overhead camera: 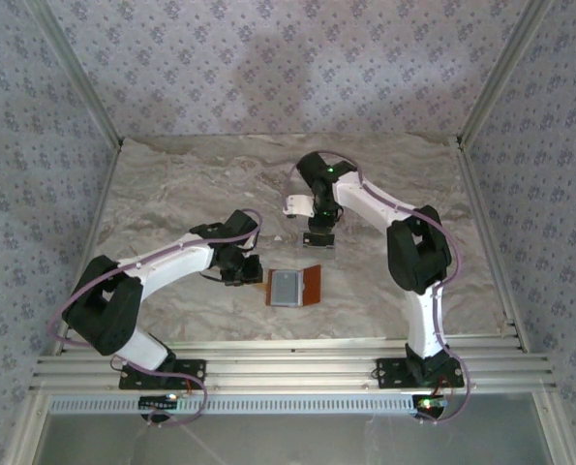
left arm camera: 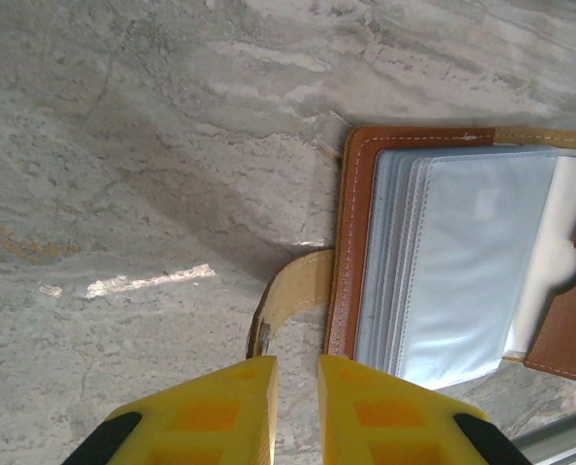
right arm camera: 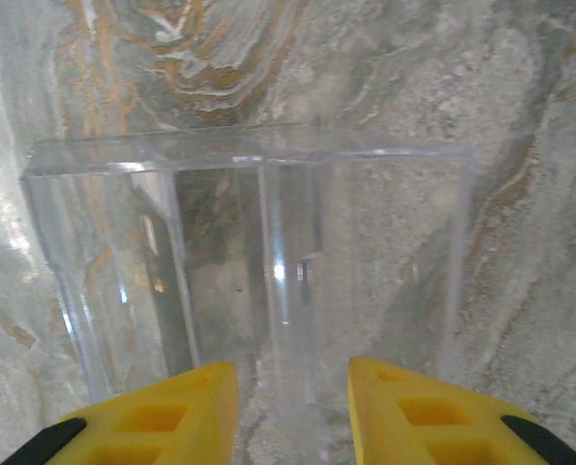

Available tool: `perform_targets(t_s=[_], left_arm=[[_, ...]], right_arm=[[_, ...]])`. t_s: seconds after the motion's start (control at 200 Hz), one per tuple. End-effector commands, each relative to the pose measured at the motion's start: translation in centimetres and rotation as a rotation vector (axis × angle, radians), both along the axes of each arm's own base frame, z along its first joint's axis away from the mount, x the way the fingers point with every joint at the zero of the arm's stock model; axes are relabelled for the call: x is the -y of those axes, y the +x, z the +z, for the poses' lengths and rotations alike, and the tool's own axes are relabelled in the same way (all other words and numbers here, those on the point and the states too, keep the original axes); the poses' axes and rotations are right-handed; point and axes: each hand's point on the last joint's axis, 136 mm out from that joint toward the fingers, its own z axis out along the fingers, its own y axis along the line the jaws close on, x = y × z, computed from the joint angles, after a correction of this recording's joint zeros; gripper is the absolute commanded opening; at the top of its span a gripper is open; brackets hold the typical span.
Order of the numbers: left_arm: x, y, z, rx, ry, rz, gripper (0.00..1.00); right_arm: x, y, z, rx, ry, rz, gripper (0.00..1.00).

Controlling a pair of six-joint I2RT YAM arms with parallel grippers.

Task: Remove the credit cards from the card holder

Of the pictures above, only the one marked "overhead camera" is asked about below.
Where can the brown leather card holder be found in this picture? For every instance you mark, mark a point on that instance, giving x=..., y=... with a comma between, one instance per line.
x=312, y=286

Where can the aluminium side rail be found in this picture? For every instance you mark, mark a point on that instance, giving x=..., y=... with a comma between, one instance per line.
x=476, y=194
x=104, y=194

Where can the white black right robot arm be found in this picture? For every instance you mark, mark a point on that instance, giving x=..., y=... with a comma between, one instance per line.
x=408, y=252

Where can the aluminium frame post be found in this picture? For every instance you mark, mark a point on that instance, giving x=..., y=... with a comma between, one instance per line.
x=500, y=72
x=79, y=72

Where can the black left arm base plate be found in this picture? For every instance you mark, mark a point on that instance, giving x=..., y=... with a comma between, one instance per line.
x=190, y=375

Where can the aluminium frame leg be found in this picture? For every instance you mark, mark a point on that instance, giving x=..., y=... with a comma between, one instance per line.
x=554, y=431
x=28, y=431

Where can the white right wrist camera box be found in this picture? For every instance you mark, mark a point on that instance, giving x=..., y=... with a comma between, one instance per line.
x=298, y=206

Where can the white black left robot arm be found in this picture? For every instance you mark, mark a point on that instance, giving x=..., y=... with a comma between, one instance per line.
x=171, y=261

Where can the aluminium front rail frame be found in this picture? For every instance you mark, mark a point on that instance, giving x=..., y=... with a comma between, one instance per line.
x=292, y=368

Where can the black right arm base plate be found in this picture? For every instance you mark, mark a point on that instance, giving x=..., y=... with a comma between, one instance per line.
x=394, y=375

